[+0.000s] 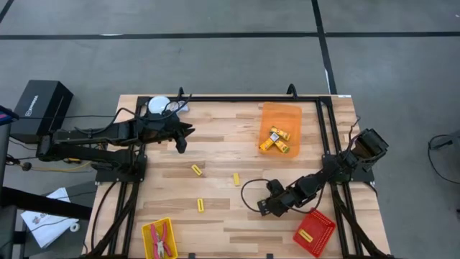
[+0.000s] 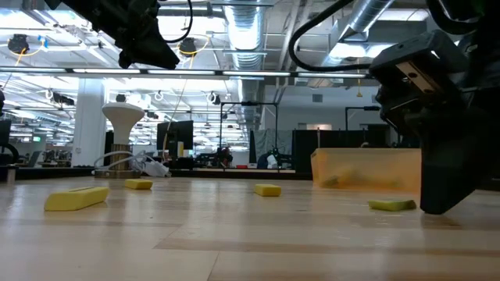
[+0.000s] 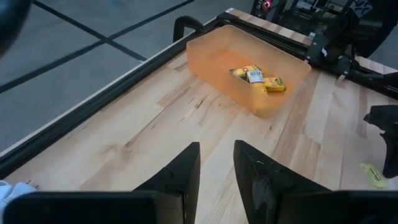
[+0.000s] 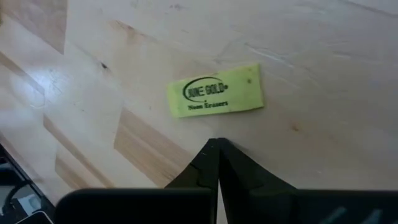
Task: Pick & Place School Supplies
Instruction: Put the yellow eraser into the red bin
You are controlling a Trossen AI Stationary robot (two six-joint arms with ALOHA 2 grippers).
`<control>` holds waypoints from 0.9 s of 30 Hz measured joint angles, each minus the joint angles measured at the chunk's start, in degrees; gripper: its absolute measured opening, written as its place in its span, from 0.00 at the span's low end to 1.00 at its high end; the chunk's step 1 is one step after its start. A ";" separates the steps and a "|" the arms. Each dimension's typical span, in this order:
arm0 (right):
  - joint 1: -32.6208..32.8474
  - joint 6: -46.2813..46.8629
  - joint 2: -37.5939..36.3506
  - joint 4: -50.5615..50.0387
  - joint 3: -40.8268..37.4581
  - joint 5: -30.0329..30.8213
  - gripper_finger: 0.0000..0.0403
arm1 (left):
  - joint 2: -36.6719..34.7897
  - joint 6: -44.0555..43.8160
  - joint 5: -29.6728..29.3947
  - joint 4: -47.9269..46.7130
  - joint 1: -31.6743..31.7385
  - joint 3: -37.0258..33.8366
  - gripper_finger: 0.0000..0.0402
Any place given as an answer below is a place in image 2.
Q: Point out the white mushroom table lamp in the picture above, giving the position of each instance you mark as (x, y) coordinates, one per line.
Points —
(123, 117)

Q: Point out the orange translucent plastic bin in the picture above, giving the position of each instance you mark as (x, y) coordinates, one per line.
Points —
(363, 168)

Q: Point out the lime green June Gold eraser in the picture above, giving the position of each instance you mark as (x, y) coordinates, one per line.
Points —
(390, 205)

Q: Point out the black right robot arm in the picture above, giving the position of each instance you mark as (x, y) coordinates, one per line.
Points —
(484, 78)

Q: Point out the yellow rectangular eraser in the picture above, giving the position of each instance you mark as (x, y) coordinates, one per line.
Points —
(268, 190)
(76, 199)
(138, 184)

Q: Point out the black partition panel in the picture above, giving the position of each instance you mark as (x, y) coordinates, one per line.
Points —
(304, 148)

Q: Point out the linear ceiling light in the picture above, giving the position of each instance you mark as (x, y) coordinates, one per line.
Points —
(105, 71)

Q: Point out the black gantry frame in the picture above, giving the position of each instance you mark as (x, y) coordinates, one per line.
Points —
(250, 104)
(359, 108)

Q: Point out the black computer monitor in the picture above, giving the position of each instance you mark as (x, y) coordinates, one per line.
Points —
(176, 136)

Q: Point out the silver spiral duct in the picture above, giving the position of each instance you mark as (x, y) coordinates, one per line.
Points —
(367, 15)
(246, 31)

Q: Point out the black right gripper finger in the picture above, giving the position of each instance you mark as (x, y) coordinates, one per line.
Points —
(402, 115)
(449, 175)

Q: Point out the black ceiling device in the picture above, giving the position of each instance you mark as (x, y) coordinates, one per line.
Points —
(18, 43)
(188, 47)

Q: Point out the black metal rig frame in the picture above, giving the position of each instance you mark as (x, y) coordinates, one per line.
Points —
(58, 173)

